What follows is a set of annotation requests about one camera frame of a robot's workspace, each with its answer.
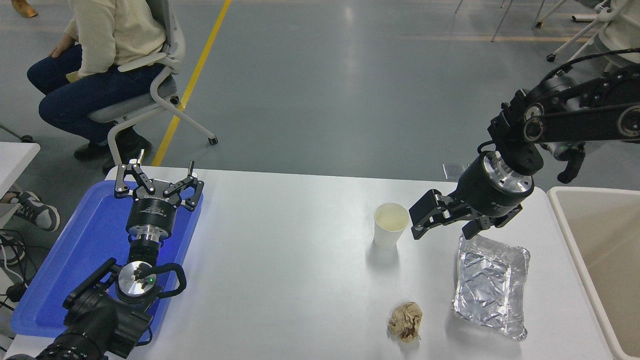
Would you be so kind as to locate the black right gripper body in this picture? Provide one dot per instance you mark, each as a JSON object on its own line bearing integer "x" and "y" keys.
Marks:
{"x": 482, "y": 197}

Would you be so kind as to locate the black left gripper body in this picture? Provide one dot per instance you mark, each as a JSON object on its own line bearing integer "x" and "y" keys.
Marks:
{"x": 150, "y": 212}

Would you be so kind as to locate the white paper cup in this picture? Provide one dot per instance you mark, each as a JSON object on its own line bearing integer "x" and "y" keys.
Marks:
{"x": 389, "y": 235}

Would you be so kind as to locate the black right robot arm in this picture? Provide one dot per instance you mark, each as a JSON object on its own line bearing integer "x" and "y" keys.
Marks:
{"x": 575, "y": 120}

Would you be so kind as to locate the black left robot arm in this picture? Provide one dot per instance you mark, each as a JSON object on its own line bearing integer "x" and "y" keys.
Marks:
{"x": 100, "y": 320}

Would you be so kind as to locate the person's left hand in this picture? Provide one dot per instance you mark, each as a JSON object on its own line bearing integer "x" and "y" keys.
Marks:
{"x": 73, "y": 76}

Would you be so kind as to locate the person's right hand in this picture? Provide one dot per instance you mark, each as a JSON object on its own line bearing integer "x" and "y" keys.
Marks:
{"x": 62, "y": 47}

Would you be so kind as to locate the metal floor plate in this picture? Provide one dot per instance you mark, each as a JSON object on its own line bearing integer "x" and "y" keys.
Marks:
{"x": 450, "y": 171}

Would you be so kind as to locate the silver foil tray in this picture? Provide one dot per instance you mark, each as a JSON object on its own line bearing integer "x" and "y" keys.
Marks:
{"x": 492, "y": 285}

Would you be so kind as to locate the grey white office chair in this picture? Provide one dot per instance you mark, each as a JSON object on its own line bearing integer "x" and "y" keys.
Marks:
{"x": 135, "y": 106}

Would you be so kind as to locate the blue plastic tray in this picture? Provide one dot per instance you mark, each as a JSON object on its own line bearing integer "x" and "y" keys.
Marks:
{"x": 85, "y": 250}

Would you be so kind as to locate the person's foot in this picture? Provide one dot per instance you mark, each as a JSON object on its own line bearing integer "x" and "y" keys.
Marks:
{"x": 24, "y": 8}
{"x": 11, "y": 250}
{"x": 37, "y": 212}

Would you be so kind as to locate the white side table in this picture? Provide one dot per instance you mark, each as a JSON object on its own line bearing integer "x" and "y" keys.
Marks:
{"x": 15, "y": 157}

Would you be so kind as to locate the crumpled tan paper ball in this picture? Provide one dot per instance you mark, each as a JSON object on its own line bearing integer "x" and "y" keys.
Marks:
{"x": 406, "y": 322}

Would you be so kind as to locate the large pale bin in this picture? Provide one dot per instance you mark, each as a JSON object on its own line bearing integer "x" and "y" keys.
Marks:
{"x": 605, "y": 240}

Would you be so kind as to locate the white wheeled chair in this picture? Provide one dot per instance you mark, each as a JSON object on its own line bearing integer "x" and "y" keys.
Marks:
{"x": 551, "y": 58}

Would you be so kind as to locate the thin metal table legs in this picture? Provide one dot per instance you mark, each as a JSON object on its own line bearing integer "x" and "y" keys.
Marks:
{"x": 502, "y": 22}

